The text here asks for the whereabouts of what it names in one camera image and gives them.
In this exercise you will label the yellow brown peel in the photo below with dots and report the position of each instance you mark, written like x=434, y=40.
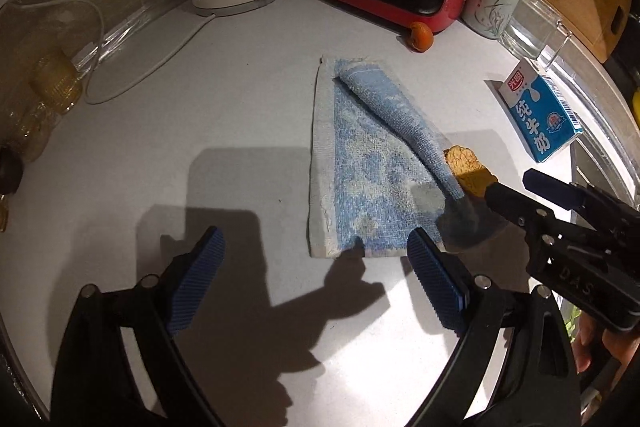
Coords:
x=465, y=167

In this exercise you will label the blue white towel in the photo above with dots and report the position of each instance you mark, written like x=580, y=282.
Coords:
x=360, y=167

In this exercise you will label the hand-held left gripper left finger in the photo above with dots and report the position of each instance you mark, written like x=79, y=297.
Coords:
x=195, y=282

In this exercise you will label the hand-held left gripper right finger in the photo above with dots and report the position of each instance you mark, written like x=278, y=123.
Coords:
x=437, y=282

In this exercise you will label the person's right hand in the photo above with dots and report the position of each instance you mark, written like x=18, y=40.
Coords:
x=582, y=347

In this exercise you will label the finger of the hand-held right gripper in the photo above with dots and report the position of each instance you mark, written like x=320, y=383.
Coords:
x=550, y=184
x=515, y=207

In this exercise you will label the small orange fruit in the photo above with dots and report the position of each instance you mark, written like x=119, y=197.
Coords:
x=420, y=37

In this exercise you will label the amber glass jar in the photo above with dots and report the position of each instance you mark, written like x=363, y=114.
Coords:
x=57, y=82
x=27, y=134

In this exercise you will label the blue white milk carton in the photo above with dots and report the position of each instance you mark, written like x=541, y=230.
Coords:
x=540, y=117

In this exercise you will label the clear glass container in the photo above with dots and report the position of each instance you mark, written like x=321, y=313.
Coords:
x=530, y=32

